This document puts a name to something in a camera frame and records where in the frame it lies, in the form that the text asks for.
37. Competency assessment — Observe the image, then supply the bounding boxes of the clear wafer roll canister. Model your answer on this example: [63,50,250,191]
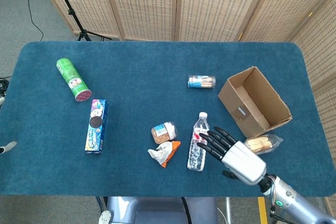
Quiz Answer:
[187,74,216,89]

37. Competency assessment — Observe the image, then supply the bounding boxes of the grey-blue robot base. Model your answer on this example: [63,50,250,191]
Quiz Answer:
[106,196,218,224]

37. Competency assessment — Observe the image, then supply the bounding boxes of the left silver grey-fingered robot hand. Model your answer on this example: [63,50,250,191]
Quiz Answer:
[0,95,18,154]

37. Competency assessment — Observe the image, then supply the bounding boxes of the open cardboard box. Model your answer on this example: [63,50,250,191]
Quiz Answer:
[217,66,293,138]

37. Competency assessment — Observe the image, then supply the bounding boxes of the thin black floor cable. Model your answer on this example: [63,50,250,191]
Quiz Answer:
[22,0,45,42]

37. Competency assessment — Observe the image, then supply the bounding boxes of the black tripod stand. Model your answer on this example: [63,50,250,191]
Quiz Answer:
[49,0,112,42]

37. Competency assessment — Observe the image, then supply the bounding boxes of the black cable on base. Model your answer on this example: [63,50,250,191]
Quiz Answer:
[181,197,191,224]

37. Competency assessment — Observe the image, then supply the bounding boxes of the bread in clear bag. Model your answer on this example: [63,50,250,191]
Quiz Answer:
[243,134,285,155]

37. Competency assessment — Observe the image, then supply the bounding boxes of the metal table leg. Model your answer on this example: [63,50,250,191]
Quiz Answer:
[225,197,233,224]

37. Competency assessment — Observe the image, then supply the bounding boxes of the orange white snack packet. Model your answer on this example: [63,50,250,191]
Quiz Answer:
[148,141,182,168]

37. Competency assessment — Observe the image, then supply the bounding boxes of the black cable bundle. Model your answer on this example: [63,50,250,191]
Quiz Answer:
[0,76,10,99]

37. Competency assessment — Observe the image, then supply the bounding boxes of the white perforated bracket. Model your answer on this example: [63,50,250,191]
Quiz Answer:
[98,209,112,224]

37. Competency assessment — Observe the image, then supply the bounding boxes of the clear water bottle red label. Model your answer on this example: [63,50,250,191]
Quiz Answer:
[186,112,211,172]

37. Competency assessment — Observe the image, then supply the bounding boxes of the bamboo folding screen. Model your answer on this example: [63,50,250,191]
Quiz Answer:
[33,0,336,135]

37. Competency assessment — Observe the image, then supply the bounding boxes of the right silver black-fingered robot hand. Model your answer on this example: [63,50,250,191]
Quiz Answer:
[196,126,267,185]

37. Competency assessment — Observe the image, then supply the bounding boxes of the blue table mat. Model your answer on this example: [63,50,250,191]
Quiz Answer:
[0,41,336,197]

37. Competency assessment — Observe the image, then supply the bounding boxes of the green chips can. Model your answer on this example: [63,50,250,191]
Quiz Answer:
[56,58,93,103]

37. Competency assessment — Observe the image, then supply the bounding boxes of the yellow floor strip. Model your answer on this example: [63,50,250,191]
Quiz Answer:
[257,197,269,224]

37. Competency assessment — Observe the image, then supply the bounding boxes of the small clear nut jar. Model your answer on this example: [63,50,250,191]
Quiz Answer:
[151,121,179,145]

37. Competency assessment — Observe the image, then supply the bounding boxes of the blue sandwich cookie box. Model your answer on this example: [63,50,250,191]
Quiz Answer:
[84,99,109,154]

